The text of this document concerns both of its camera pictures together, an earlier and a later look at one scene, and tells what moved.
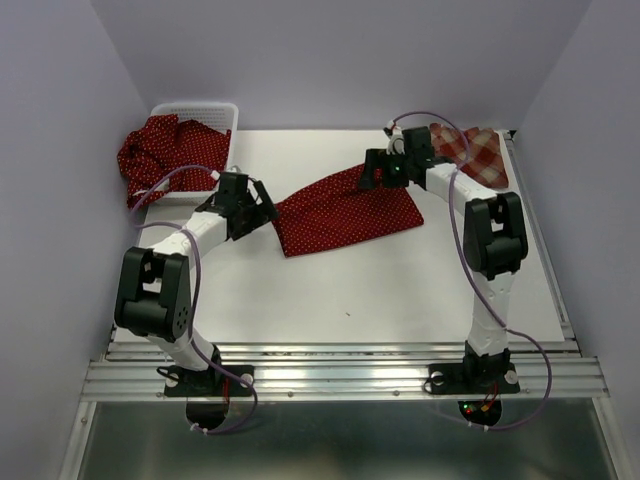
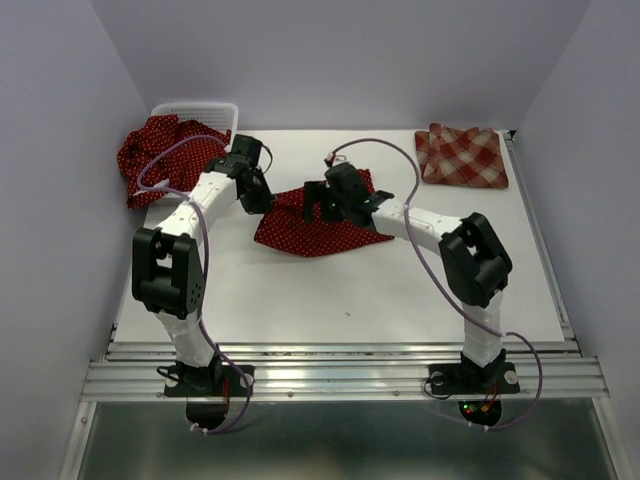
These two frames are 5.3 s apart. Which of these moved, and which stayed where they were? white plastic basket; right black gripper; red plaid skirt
Moved: right black gripper
Stayed: white plastic basket; red plaid skirt
